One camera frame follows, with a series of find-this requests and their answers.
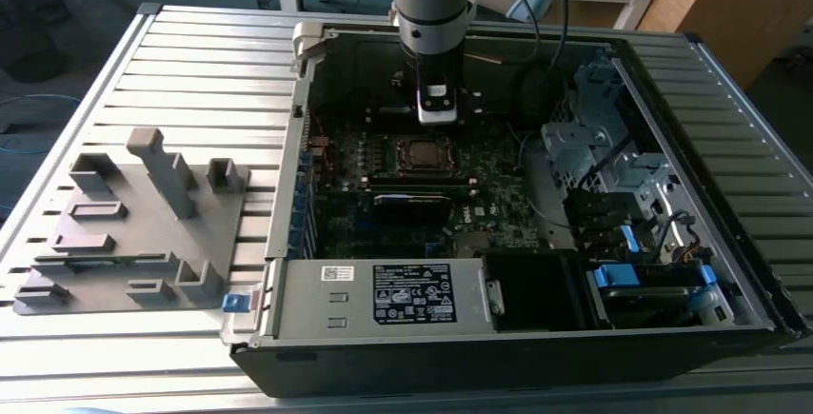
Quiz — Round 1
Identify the silver CPU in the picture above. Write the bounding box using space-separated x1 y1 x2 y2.
409 141 446 165

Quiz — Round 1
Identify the metal socket cover frame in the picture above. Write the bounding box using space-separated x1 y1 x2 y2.
395 135 459 176

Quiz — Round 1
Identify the blue expansion slot retainer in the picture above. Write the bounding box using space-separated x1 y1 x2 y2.
286 147 318 259

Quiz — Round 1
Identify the silver metal drive cage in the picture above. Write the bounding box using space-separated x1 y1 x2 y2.
538 59 718 263

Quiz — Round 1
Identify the green motherboard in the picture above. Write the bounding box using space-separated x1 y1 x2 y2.
303 113 555 261

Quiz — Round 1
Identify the black graphics card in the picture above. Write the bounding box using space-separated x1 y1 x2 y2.
371 193 457 226

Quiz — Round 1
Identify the square chipset heatsink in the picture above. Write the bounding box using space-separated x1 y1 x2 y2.
455 230 491 254

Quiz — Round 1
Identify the wooden cabinet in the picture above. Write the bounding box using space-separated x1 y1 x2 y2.
638 0 813 96

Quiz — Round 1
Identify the silver power supply unit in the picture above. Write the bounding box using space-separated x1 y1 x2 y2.
252 257 505 340

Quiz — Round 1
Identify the black hard disk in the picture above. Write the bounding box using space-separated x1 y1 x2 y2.
599 286 696 329

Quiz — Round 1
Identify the grey parts rack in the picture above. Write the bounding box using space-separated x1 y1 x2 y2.
11 128 252 316

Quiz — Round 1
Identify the blue plastic latch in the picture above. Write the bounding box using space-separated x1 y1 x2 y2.
689 264 722 313

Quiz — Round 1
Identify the black open PC case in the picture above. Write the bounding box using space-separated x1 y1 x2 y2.
219 21 812 399

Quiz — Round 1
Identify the black office chair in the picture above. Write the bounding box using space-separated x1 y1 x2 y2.
0 0 72 85

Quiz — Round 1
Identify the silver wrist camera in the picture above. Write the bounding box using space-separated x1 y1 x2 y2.
415 81 461 128

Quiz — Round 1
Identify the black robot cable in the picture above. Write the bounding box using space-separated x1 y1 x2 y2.
495 0 545 61
549 0 570 70

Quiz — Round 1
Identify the grey case handle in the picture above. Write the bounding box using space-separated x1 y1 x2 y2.
290 22 328 75

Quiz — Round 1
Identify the black cable over cage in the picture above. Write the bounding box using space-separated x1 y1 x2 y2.
574 130 637 191

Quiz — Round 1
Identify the black cable bundle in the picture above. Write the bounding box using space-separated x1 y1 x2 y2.
563 189 631 235

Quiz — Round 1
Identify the blue disk carrier handle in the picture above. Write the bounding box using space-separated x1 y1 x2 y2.
591 264 642 290

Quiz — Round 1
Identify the coloured wire bundle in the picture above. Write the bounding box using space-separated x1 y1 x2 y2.
670 237 714 264

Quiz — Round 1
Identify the blue floor cable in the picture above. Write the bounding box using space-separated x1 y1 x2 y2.
0 92 84 156

